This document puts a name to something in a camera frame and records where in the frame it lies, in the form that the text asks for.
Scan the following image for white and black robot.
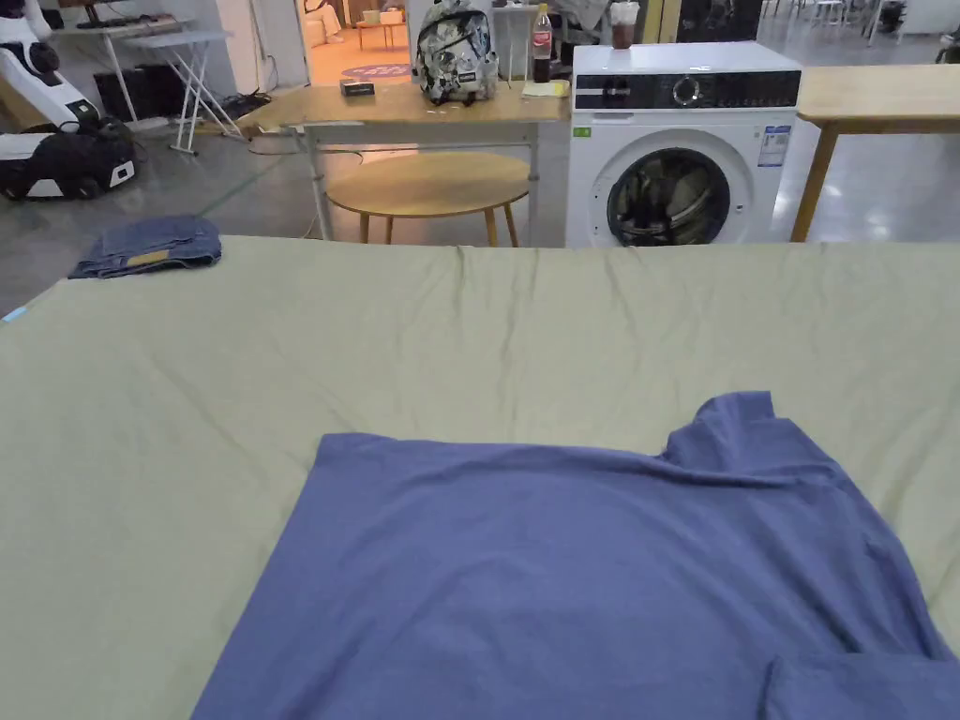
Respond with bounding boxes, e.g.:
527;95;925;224
0;0;138;203

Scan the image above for white washing machine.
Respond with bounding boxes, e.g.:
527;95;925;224
564;1;803;249

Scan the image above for light wooden table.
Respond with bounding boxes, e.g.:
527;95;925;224
790;64;960;245

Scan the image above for bed with pale green sheet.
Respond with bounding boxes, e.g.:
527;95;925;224
0;235;960;720

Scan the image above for folded blue jeans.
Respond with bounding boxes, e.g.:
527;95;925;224
67;215;223;280

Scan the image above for blue shirt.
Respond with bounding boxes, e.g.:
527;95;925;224
190;390;960;720

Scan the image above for white folding table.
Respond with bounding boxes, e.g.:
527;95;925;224
51;0;245;158

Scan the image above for round wooden low table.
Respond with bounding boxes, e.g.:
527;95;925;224
325;152;532;248

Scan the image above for wooden table with grey legs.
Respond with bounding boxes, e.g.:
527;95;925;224
280;0;574;243

